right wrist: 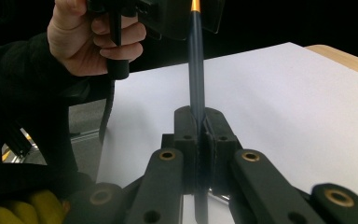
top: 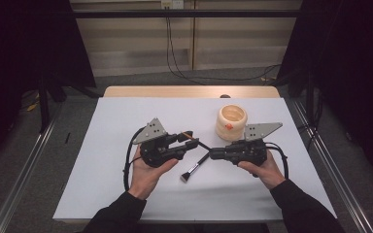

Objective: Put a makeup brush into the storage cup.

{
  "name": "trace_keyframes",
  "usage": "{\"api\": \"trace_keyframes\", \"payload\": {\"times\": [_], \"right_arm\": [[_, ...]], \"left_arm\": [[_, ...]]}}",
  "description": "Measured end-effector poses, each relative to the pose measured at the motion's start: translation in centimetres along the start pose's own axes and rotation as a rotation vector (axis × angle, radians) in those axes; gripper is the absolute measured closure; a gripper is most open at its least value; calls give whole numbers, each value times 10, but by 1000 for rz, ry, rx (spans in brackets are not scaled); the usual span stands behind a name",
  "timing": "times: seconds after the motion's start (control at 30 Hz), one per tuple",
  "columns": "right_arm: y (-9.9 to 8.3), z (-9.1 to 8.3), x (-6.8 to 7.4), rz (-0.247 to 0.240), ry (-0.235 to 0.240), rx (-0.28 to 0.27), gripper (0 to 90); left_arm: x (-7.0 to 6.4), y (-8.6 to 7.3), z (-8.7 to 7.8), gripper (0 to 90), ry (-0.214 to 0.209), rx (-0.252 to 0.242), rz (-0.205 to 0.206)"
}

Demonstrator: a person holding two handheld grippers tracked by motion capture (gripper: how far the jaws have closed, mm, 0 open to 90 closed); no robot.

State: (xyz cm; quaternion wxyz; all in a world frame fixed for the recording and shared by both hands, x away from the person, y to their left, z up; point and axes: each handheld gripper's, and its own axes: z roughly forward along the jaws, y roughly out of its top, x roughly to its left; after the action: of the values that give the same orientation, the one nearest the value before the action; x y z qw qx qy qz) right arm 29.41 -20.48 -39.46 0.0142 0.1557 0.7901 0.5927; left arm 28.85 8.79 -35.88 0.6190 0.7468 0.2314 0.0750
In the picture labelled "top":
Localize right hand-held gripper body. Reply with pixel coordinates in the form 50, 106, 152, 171
221, 121, 284, 168

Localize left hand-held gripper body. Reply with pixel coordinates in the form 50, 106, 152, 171
132, 116, 188, 169

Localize black makeup brush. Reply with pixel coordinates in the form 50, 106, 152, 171
180, 151, 211, 184

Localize cream ribbed brush holder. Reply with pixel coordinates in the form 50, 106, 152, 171
215, 103, 249, 142

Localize person's right hand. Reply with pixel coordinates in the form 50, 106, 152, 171
237, 150, 289, 191

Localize person's left hand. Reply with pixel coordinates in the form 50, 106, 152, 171
127, 145, 180, 201

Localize white table mat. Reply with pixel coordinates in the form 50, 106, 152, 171
51, 96, 338, 224

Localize black curtain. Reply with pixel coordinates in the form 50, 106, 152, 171
276, 0, 373, 186
0, 0, 97, 171

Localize left hand-held gripper cable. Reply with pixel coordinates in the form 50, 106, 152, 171
122, 126, 147, 192

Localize hand-held gripper cable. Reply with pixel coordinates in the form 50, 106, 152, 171
265, 141, 289, 181
122, 126, 147, 192

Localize right hand-held gripper cable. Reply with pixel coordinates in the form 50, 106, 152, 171
265, 141, 289, 181

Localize black wall cable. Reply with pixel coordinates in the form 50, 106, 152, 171
168, 28, 282, 83
165, 17, 207, 86

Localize black stand post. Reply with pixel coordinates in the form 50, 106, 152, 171
38, 71, 51, 134
305, 64, 316, 127

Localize aluminium floor rail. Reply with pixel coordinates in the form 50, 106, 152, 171
0, 103, 64, 233
290, 99, 373, 233

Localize wooden wall post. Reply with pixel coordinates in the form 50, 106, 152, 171
189, 0, 198, 71

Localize black horizontal frame bar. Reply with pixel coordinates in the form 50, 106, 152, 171
72, 9, 303, 18

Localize white wall socket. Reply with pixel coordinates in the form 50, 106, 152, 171
160, 0, 185, 10

